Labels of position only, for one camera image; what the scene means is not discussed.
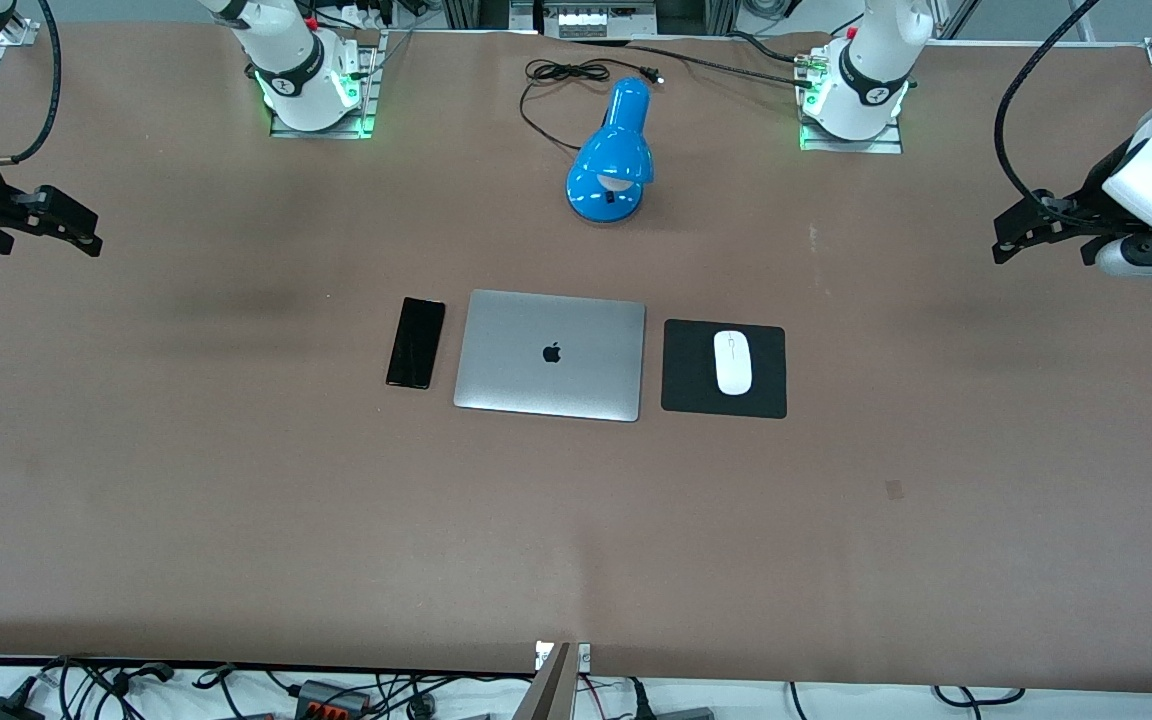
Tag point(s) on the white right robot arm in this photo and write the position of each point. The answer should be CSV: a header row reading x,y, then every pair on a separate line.
x,y
286,60

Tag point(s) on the white post bracket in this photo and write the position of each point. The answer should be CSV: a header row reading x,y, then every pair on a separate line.
x,y
584,657

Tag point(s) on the blue desk lamp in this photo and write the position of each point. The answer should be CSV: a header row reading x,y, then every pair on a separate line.
x,y
611,150

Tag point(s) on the black box with orange connectors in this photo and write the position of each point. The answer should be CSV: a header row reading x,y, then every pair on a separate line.
x,y
321,692

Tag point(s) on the black mouse pad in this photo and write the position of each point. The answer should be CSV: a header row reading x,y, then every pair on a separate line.
x,y
686,370

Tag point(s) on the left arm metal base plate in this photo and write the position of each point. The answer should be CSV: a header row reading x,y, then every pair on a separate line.
x,y
866,146

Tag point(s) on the black smartphone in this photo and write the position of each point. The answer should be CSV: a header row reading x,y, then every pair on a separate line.
x,y
416,345

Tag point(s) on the white power strip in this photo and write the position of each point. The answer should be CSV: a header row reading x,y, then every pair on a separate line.
x,y
586,20

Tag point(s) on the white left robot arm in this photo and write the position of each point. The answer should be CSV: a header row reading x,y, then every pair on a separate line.
x,y
866,70

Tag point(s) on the silver laptop with apple logo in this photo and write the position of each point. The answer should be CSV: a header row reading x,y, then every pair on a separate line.
x,y
516,350

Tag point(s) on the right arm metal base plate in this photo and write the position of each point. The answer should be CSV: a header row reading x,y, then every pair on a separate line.
x,y
336,132

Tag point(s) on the black power adapter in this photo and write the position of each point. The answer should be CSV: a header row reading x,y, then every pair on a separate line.
x,y
1,710

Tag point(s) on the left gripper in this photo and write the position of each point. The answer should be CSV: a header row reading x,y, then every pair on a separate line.
x,y
1094,196

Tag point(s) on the white computer mouse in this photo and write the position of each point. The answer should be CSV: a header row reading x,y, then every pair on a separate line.
x,y
733,365

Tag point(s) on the grey metal camera post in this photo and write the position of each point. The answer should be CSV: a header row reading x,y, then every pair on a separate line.
x,y
551,695

